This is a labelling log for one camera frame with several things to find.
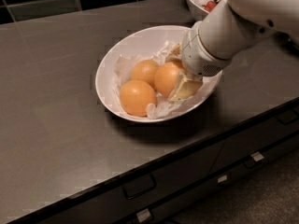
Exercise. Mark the white bowl with oranges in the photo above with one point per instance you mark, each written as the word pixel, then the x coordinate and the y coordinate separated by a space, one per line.
pixel 152 43

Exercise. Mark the dark drawer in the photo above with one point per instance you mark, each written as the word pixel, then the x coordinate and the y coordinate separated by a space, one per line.
pixel 266 193
pixel 270 137
pixel 137 194

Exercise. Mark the dark left drawer front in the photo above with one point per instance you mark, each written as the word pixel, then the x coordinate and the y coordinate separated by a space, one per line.
pixel 137 194

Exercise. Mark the white paper in orange bowl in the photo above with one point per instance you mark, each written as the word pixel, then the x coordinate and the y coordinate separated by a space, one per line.
pixel 157 87

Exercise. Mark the dark lower drawer front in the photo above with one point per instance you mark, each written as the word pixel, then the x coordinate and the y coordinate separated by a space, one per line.
pixel 266 193

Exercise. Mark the dark right drawer front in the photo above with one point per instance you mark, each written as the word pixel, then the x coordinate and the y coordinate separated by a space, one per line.
pixel 270 137

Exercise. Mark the red strawberries pile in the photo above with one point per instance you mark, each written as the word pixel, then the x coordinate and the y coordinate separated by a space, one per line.
pixel 210 5

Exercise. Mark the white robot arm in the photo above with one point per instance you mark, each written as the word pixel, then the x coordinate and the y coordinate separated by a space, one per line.
pixel 232 26

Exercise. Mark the orange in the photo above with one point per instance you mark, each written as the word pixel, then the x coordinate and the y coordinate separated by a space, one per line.
pixel 166 77
pixel 136 96
pixel 145 71

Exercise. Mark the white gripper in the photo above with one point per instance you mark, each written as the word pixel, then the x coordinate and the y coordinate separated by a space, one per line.
pixel 198 56

